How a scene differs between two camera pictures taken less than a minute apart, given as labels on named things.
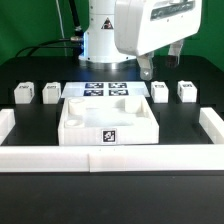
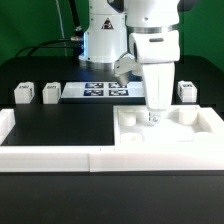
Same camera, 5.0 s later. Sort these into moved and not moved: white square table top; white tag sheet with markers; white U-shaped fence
Moved: white square table top
Not moved: white U-shaped fence; white tag sheet with markers
